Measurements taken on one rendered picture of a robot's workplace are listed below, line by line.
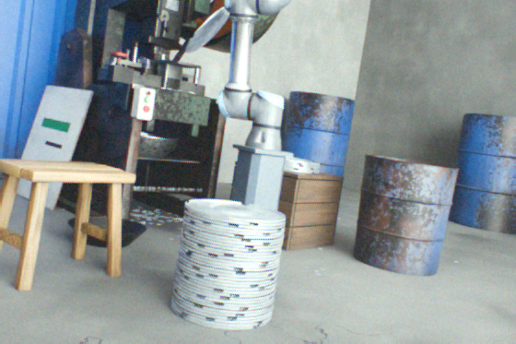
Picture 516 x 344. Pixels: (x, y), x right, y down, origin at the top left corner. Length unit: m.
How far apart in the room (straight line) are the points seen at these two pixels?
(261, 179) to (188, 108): 0.69
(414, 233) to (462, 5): 3.49
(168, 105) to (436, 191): 1.27
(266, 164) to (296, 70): 3.16
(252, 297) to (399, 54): 4.53
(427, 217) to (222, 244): 1.21
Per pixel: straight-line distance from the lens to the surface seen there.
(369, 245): 2.46
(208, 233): 1.42
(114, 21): 2.91
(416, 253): 2.44
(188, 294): 1.50
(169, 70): 2.65
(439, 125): 5.43
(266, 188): 2.14
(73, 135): 2.76
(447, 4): 5.66
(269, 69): 4.96
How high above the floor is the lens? 0.54
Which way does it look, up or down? 3 degrees down
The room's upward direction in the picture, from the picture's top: 8 degrees clockwise
